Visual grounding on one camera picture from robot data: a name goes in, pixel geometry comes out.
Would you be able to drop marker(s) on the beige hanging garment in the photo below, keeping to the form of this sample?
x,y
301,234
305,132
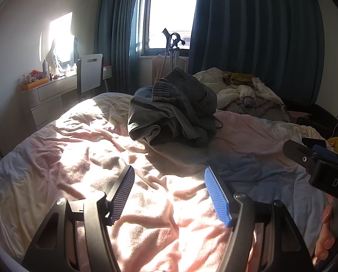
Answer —
x,y
157,68

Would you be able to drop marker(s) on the wide teal curtain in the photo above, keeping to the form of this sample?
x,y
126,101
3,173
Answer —
x,y
257,34

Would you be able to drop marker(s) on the mustard yellow garment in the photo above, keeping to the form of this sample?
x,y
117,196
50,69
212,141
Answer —
x,y
241,78

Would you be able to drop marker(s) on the black bag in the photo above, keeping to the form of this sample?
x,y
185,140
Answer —
x,y
319,119

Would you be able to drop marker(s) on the orange box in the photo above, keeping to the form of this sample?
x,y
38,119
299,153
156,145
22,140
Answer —
x,y
38,82

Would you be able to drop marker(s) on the grey-blue denim jeans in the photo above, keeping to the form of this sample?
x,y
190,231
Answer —
x,y
171,110

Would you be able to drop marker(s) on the narrow teal curtain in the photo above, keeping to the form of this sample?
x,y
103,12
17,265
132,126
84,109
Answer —
x,y
115,34

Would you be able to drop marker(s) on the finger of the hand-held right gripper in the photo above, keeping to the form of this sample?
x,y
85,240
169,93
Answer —
x,y
296,151
325,150

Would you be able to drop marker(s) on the white dressing table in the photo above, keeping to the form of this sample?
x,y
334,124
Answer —
x,y
52,90

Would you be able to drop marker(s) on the garment steamer stand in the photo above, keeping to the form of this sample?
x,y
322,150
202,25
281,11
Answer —
x,y
173,38

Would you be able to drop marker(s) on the person's right hand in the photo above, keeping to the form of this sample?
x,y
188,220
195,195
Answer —
x,y
323,245

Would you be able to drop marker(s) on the pile of light clothes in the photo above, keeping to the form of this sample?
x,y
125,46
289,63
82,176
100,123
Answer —
x,y
211,76

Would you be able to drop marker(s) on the group of cosmetic bottles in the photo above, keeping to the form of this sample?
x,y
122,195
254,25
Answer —
x,y
55,72

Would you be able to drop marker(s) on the grey garment with purple print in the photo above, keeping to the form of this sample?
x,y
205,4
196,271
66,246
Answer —
x,y
259,107

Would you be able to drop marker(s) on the window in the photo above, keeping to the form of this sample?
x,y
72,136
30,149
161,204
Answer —
x,y
169,5

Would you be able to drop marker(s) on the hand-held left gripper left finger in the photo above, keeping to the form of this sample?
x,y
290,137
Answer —
x,y
123,195

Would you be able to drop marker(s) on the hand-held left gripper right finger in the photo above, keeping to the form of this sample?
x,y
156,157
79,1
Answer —
x,y
217,195

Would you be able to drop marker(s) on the white bedside table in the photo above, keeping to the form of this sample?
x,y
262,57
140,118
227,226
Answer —
x,y
106,72

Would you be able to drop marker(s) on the wall mirror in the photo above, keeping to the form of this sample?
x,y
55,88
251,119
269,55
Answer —
x,y
61,34

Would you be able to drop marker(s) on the pink and white blanket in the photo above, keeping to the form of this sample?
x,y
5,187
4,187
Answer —
x,y
72,153

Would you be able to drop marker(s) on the white chair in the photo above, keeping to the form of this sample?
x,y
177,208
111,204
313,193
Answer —
x,y
89,73

